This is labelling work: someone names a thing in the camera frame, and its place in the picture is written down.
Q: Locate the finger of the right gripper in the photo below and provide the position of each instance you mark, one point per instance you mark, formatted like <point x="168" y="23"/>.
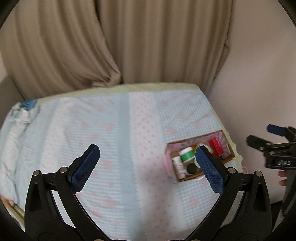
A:
<point x="287" y="132"/>
<point x="260" y="144"/>

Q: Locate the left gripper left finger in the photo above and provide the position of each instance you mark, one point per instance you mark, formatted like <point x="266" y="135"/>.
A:
<point x="52" y="211"/>

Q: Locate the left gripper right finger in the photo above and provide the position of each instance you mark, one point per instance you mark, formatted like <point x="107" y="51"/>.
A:
<point x="242" y="211"/>

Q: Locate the red rectangular box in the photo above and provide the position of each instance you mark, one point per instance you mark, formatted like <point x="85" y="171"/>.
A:
<point x="215" y="145"/>

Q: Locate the yellow tape roll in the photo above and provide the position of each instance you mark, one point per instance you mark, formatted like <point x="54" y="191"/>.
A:
<point x="203" y="156"/>

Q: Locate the black lid white jar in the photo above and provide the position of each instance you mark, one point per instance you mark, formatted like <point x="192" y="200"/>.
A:
<point x="191" y="169"/>

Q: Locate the green label white jar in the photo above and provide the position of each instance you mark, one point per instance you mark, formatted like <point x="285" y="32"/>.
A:
<point x="186" y="154"/>

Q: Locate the white pill bottle green label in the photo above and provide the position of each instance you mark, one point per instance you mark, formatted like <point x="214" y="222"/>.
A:
<point x="179" y="168"/>

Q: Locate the person's right hand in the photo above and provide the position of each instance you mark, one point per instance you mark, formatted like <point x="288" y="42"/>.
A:
<point x="283" y="174"/>

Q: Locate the pink cardboard box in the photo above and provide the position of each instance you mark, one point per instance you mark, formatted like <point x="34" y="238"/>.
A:
<point x="172" y="150"/>

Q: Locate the blue checkered bed sheet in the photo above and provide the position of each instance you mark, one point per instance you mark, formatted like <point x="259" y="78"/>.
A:
<point x="128" y="195"/>

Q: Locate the crumpled white blue cloth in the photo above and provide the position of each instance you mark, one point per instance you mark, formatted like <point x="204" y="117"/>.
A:
<point x="15" y="124"/>

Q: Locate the beige curtain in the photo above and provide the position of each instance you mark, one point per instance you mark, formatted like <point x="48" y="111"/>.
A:
<point x="53" y="47"/>

